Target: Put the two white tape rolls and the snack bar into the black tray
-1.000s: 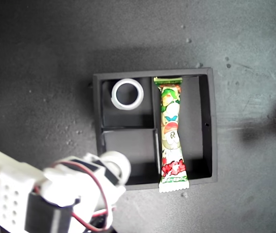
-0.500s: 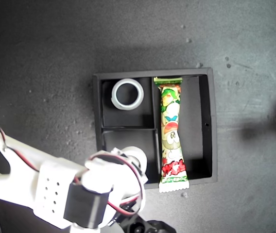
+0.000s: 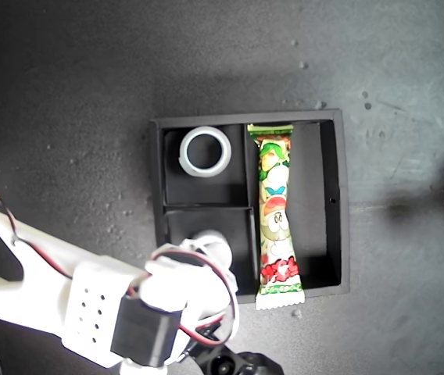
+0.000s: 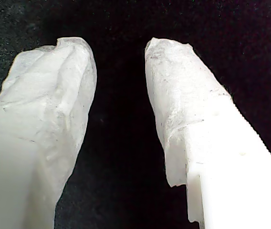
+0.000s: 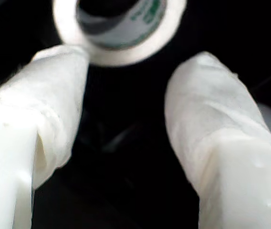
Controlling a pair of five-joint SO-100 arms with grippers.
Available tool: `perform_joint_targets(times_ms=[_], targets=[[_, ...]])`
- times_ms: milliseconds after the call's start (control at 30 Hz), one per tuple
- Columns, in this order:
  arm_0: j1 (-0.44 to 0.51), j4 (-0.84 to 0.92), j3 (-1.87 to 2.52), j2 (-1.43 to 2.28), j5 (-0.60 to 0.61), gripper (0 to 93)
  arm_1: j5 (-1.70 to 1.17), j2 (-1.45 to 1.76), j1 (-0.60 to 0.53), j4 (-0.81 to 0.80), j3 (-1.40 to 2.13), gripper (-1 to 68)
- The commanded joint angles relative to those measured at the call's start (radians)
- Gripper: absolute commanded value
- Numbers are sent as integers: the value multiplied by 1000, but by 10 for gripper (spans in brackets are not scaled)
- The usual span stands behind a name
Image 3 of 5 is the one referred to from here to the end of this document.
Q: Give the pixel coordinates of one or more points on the black camera box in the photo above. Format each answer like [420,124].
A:
[253,365]

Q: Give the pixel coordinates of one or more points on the green printed snack bar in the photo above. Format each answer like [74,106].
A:
[274,218]

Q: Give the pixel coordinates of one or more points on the small white tape roll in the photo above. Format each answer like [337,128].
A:
[218,250]

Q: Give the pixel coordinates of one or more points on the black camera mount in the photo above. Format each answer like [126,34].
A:
[206,335]

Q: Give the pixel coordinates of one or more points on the large white tape roll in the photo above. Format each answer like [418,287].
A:
[185,160]

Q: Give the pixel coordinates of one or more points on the black tray with wells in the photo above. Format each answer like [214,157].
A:
[312,195]

